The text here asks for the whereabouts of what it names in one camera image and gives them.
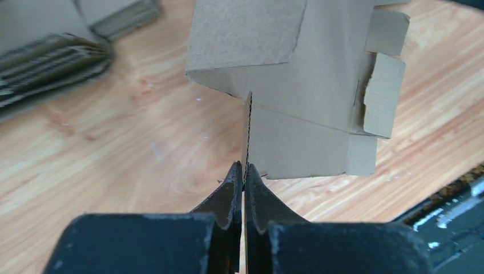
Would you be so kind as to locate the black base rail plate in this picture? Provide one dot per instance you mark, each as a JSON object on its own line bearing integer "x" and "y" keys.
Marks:
{"x": 450, "y": 222}

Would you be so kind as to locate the brown cardboard box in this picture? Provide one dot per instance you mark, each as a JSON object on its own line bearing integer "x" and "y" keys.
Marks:
{"x": 320, "y": 80}

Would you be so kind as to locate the stack of flat cardboard blanks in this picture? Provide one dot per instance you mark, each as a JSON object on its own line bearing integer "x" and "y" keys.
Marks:
{"x": 49, "y": 48}

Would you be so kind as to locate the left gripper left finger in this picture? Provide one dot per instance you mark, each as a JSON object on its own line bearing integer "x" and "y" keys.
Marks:
{"x": 203, "y": 240}

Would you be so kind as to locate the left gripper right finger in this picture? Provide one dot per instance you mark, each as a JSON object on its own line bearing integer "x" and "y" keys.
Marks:
{"x": 278, "y": 240}

